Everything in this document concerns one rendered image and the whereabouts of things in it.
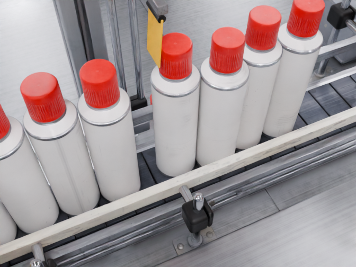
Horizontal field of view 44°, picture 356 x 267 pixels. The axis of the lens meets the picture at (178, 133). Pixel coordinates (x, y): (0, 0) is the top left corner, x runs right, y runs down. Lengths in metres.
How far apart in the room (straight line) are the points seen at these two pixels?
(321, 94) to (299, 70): 0.17
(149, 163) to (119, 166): 0.11
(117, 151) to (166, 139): 0.07
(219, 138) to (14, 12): 0.55
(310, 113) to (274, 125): 0.08
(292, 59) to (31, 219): 0.34
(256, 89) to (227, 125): 0.05
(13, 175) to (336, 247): 0.36
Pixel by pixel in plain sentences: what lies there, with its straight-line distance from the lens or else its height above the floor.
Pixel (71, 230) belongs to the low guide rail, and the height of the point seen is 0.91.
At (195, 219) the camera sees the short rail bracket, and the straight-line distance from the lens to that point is 0.50.
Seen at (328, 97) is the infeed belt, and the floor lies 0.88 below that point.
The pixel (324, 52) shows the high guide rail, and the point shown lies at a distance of 0.63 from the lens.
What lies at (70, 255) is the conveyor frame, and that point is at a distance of 0.55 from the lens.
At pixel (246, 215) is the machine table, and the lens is 0.60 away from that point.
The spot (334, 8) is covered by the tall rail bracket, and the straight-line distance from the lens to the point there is 0.70.
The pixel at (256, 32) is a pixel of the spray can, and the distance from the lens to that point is 0.46.
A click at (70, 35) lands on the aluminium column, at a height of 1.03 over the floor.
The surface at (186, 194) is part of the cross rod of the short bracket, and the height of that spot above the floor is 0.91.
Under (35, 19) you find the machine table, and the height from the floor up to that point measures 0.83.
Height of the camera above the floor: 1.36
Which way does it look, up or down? 53 degrees down
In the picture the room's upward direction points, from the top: straight up
